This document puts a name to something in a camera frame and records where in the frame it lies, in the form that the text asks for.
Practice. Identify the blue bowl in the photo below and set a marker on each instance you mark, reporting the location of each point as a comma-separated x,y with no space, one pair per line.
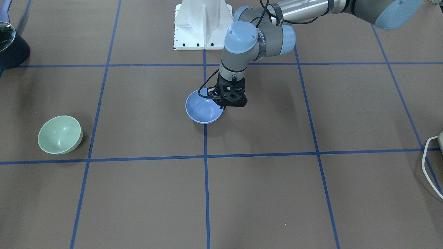
202,110

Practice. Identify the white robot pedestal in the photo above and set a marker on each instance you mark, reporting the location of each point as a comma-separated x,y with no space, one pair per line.
201,24

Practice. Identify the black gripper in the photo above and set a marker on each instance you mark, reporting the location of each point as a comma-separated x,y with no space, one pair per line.
219,87

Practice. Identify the green bowl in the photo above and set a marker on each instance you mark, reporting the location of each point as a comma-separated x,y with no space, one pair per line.
60,135

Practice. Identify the dark blue saucepan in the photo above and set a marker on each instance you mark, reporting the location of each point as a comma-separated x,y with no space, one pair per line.
14,50

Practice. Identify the beige appliance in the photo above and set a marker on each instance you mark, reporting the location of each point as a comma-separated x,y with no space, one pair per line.
440,141

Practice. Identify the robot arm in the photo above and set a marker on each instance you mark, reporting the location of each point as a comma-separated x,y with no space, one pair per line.
256,33

